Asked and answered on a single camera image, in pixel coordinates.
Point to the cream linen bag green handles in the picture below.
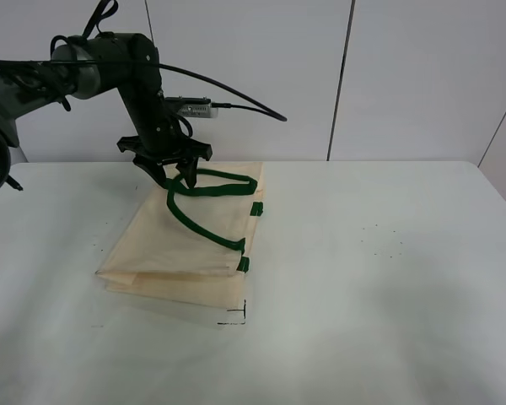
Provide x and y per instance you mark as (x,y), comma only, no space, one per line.
(187,255)

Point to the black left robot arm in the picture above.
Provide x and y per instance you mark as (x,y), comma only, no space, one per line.
(83,69)

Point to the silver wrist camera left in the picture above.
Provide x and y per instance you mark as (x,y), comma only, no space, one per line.
(192,107)

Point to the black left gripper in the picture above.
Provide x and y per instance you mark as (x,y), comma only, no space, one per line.
(162,138)

